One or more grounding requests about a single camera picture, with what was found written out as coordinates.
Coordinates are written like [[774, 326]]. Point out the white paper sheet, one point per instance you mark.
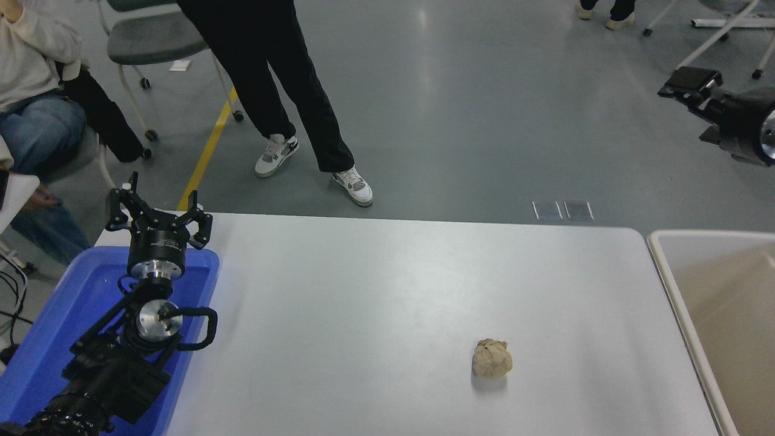
[[179, 66]]

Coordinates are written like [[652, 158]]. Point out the seated person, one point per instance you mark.
[[36, 72]]

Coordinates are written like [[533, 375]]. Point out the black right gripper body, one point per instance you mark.
[[742, 121]]

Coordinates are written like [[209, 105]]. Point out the crumpled tan paper ball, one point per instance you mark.
[[491, 359]]

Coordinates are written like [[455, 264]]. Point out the metal floor plate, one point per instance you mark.
[[578, 210], [547, 210]]

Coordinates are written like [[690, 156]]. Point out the white board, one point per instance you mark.
[[17, 194]]

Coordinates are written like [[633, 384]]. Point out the grey wheeled chair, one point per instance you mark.
[[154, 39]]

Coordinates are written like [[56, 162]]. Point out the white wheeled frame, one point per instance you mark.
[[714, 27]]

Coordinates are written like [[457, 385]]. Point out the distant person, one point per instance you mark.
[[605, 15]]

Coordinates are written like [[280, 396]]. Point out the standing person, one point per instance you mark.
[[272, 60]]

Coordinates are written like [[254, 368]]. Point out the large pale bin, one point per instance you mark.
[[738, 315]]

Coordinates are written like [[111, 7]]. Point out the seated person's raised hand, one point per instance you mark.
[[9, 9]]

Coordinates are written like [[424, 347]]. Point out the seated person's chair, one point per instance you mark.
[[69, 158]]

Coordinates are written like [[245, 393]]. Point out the seated person's resting hand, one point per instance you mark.
[[39, 197]]

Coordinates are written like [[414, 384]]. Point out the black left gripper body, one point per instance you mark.
[[158, 242]]

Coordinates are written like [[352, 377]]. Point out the blue plastic tray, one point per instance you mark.
[[48, 327]]

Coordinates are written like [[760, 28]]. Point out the black garment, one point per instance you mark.
[[103, 118]]

